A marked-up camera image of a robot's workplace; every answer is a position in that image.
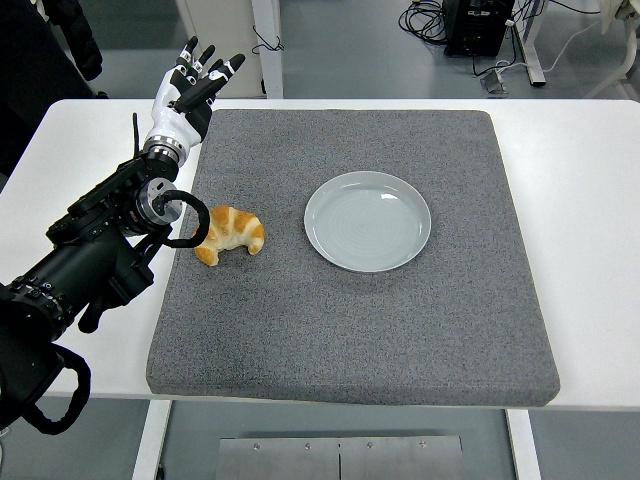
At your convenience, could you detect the white desk leg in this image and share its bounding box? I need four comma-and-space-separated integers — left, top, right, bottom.
514, 0, 546, 86

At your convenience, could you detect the white post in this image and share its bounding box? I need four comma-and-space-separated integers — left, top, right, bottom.
249, 0, 285, 99

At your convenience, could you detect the white cable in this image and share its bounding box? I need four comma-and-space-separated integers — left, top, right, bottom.
497, 19, 601, 74

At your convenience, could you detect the white cabinet panel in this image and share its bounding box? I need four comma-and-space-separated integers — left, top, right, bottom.
174, 0, 266, 99

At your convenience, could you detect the thin black cable loop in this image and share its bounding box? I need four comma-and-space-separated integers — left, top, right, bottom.
251, 24, 285, 55

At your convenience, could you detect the white chair base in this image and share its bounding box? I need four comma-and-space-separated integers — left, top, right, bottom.
584, 19, 640, 100

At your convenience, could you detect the grey metal plate with screws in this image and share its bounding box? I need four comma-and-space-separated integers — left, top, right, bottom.
218, 435, 466, 480

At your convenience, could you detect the person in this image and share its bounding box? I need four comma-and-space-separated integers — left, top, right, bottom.
0, 0, 96, 179

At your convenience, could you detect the grey round plate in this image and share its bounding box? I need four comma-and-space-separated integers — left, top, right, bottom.
303, 170, 433, 274

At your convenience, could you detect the white table leg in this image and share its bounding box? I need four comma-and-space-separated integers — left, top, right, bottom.
504, 408, 543, 480
130, 399, 174, 480

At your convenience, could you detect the golden croissant bread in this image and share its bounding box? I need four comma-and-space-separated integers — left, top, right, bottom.
193, 204, 266, 268

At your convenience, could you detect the black computer case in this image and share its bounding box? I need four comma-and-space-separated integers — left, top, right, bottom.
443, 0, 516, 57

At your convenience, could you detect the grey felt mat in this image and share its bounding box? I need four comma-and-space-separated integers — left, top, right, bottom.
144, 108, 561, 409

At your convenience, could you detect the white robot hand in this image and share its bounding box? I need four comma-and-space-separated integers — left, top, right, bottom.
143, 35, 247, 151

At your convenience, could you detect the black jacket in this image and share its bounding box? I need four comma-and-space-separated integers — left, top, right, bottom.
64, 0, 104, 81

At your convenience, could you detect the black cable bundle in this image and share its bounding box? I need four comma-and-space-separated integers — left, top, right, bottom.
398, 0, 449, 49

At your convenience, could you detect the grey metal pedal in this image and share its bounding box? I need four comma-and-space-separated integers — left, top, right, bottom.
480, 69, 510, 95

